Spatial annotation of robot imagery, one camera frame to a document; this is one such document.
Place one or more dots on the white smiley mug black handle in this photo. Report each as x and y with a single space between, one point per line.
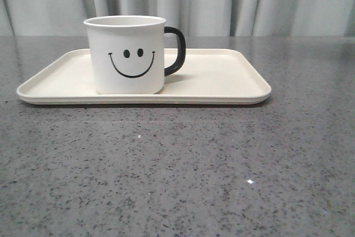
127 53

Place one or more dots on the cream rectangular plastic tray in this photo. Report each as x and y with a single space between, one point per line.
208 76

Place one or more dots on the grey pleated curtain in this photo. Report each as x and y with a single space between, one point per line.
201 18

